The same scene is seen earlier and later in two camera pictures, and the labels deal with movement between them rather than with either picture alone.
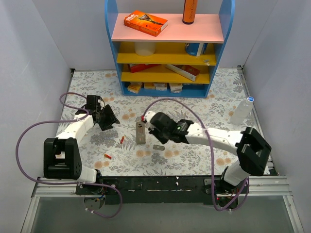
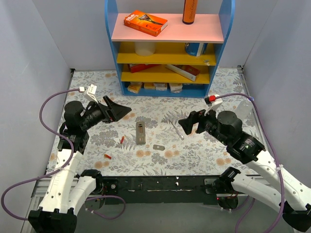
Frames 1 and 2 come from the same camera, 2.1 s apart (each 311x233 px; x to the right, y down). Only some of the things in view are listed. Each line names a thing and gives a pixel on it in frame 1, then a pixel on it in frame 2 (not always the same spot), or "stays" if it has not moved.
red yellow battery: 108,156 stays
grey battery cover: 158,147 stays
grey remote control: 140,132 stays
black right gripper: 150,126 to 199,122
